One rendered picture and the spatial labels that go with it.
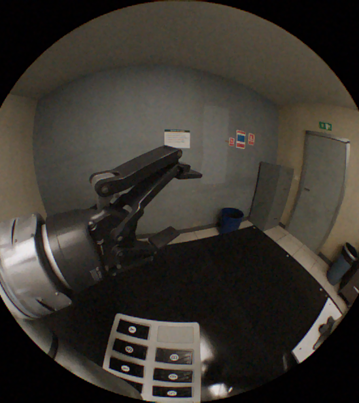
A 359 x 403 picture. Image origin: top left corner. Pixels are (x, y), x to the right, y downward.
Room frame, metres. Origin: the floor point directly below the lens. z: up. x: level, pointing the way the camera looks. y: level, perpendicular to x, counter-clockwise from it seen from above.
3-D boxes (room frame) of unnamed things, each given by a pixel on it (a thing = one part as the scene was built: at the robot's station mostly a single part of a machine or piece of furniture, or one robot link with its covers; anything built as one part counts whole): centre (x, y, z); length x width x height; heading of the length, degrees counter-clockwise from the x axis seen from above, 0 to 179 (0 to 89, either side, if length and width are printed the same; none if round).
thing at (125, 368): (-0.12, 0.14, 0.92); 0.10 x 0.05 x 0.01; 91
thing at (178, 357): (-0.05, 0.01, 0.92); 0.10 x 0.05 x 0.01; 85
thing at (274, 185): (1.85, -1.94, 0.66); 0.62 x 0.49 x 1.32; 104
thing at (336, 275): (-0.07, -2.50, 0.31); 0.45 x 0.45 x 0.62
